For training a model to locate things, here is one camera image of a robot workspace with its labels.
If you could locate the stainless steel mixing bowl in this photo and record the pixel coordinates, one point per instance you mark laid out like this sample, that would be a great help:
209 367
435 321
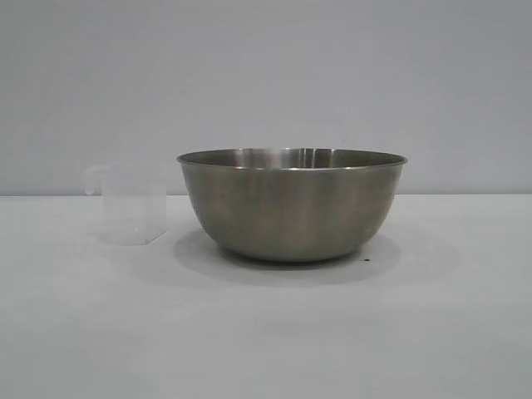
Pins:
291 208

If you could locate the translucent plastic measuring cup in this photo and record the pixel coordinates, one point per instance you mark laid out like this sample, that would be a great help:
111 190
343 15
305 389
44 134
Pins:
133 208

